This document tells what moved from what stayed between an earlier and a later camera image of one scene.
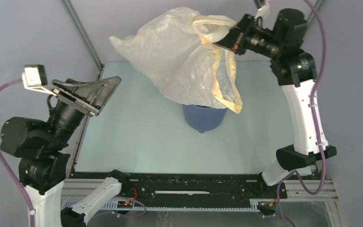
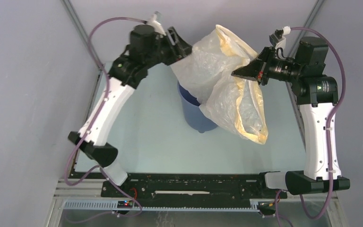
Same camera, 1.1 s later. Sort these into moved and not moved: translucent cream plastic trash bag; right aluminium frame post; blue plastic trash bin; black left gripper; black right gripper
Moved: black right gripper; black left gripper; translucent cream plastic trash bag
Not moved: blue plastic trash bin; right aluminium frame post
